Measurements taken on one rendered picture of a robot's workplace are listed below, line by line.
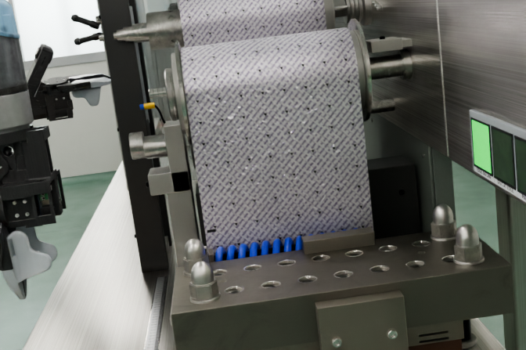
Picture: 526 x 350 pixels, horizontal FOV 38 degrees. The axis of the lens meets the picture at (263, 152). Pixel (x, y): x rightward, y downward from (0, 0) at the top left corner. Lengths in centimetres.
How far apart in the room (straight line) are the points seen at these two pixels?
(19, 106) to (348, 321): 45
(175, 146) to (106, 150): 565
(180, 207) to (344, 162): 26
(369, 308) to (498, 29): 34
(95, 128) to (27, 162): 579
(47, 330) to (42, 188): 39
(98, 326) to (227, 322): 39
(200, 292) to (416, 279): 25
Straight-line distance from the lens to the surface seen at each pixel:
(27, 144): 94
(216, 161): 104
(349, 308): 88
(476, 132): 86
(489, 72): 82
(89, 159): 679
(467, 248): 94
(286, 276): 95
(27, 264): 98
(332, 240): 102
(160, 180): 112
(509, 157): 78
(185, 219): 114
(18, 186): 94
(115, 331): 121
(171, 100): 105
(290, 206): 106
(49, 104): 172
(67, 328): 126
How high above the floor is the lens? 137
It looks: 11 degrees down
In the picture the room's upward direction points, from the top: 7 degrees counter-clockwise
